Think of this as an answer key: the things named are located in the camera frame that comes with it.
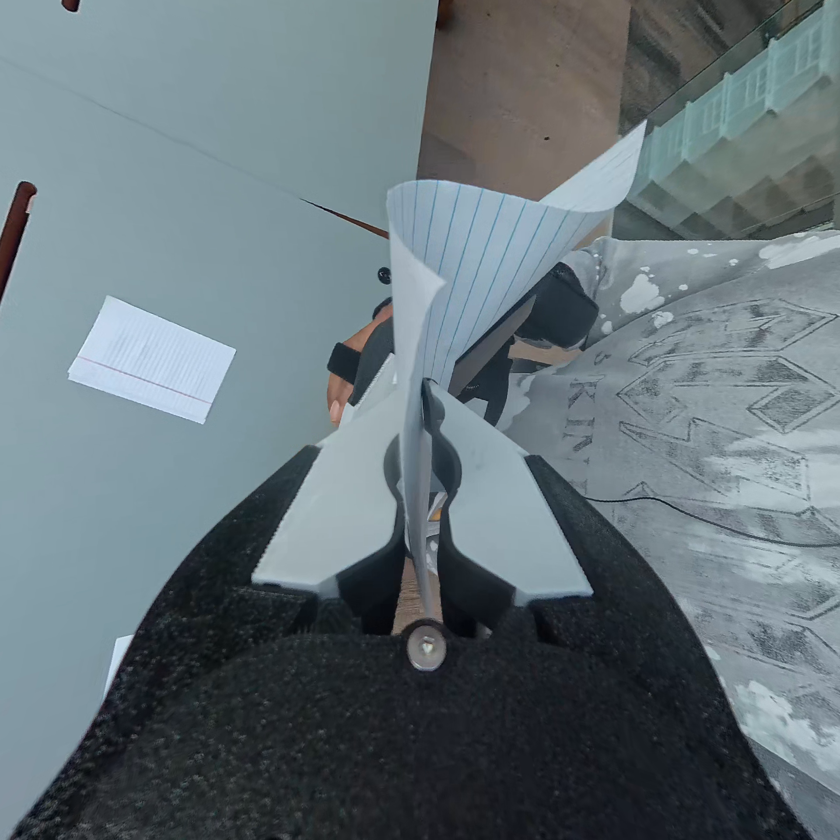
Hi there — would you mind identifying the person's right hand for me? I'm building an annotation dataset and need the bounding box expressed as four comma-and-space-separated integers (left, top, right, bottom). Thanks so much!
326, 322, 379, 429

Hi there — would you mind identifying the thin black cable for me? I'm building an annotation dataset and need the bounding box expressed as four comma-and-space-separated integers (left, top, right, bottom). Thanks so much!
584, 495, 840, 549

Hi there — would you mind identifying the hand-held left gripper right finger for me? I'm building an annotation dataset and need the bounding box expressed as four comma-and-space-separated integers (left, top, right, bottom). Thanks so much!
423, 379, 595, 624

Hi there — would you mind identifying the person's grey hooded sweatshirt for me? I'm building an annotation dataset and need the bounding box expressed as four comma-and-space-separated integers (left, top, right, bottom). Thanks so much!
505, 230, 840, 840

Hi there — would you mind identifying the cut lined paper piece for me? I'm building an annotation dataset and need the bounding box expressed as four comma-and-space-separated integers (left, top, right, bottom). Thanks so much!
104, 635, 135, 700

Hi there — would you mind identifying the lined paper sheet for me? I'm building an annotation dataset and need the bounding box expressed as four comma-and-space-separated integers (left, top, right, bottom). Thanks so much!
386, 120, 648, 621

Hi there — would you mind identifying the stack of lined paper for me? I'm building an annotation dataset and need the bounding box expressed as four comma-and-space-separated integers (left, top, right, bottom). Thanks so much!
67, 295, 237, 425

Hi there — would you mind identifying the glass railing panel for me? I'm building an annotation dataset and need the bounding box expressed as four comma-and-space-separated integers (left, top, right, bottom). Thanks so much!
617, 0, 840, 240

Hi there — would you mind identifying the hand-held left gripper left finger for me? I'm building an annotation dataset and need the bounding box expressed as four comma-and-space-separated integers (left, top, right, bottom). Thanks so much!
251, 387, 411, 624

